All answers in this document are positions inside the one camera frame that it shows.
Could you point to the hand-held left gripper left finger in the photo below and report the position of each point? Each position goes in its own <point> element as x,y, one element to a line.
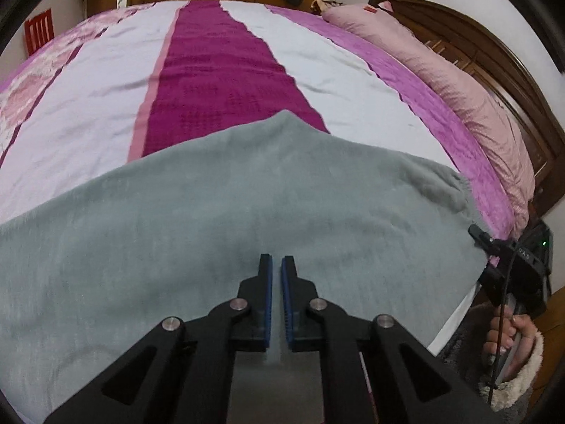
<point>266,304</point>

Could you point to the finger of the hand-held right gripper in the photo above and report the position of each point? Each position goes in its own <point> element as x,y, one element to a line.
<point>483,237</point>

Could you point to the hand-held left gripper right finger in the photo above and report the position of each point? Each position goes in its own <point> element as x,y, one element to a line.
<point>287,304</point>

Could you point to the grey pants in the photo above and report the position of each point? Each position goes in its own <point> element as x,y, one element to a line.
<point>176,212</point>

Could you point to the person's right forearm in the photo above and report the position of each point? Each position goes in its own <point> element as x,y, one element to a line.
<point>529,384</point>

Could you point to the person's right hand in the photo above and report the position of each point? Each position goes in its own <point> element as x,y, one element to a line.
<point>518,344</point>

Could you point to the dark wooden headboard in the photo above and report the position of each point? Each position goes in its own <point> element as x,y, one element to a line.
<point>507,62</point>

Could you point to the pink striped floral bedspread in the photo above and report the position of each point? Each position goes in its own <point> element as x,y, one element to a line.
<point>220,75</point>

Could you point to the small red packet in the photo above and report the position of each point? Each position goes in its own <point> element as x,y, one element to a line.
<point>370,9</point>

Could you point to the beige bag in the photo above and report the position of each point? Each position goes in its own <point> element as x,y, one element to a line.
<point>321,5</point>

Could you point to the red wooden chair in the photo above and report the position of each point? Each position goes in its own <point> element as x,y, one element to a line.
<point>39,31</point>

